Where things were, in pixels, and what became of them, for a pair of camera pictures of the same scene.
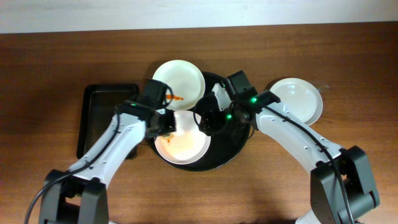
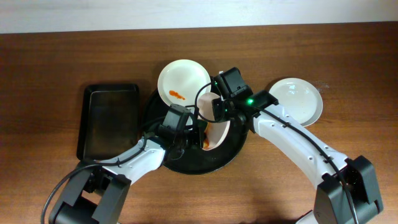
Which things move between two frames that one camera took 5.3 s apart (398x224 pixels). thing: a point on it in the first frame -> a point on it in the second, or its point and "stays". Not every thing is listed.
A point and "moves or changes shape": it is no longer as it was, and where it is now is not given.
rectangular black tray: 97,107 stays
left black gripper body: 166,125 -> 193,135
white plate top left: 186,81 stays
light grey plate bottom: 300,98 stays
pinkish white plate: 188,144 moves or changes shape
